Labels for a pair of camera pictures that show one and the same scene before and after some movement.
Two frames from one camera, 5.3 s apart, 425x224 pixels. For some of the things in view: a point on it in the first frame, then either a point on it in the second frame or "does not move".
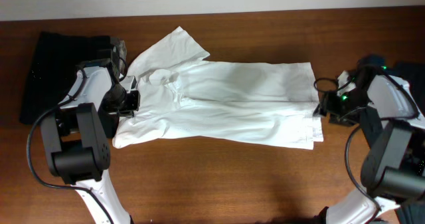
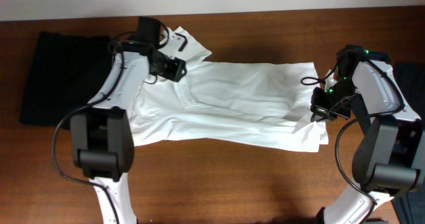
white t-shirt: x=184 y=98 does not move
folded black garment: x=52 y=68 does not move
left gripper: x=133 y=102 -> x=176 y=70
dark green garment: x=413 y=212 does not move
